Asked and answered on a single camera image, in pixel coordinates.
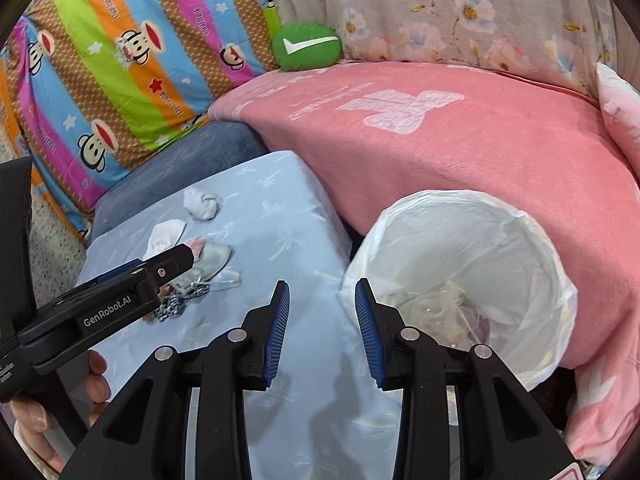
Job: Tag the pink white pillow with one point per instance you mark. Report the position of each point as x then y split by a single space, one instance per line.
622 110

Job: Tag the clear plastic wrapper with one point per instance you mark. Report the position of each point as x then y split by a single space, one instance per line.
227 281

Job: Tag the green round cushion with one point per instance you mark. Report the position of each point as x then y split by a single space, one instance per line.
305 47

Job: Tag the beige fluffy wad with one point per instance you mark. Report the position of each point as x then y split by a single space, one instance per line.
442 310

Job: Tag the blue-grey sofa cushion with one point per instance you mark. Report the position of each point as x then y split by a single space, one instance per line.
200 155

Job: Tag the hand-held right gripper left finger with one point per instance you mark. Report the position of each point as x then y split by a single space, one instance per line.
277 335

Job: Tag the black white patterned cloth scrap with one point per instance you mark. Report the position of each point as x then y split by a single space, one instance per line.
171 306

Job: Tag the white speckled cloth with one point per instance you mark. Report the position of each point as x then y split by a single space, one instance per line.
55 260

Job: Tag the person's left hand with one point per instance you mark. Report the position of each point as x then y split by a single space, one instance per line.
35 425

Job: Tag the light pink cloth scrap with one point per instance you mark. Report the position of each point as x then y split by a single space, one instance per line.
197 247

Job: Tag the round bin with white liner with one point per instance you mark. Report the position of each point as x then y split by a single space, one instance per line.
450 240

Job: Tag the pink blanket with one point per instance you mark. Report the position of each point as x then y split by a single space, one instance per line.
475 150

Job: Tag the colourful monkey print pillow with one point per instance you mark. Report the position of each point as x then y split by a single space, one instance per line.
125 60

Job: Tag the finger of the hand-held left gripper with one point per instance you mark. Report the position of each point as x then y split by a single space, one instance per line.
122 271
172 262

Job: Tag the white crumpled tissue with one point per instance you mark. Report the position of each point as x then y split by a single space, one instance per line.
201 205

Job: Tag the grey face mask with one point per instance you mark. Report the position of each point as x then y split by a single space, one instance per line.
215 260

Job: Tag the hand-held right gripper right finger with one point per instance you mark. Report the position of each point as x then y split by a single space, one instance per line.
367 335

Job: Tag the grey floral cloth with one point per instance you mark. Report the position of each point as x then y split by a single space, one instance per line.
450 10

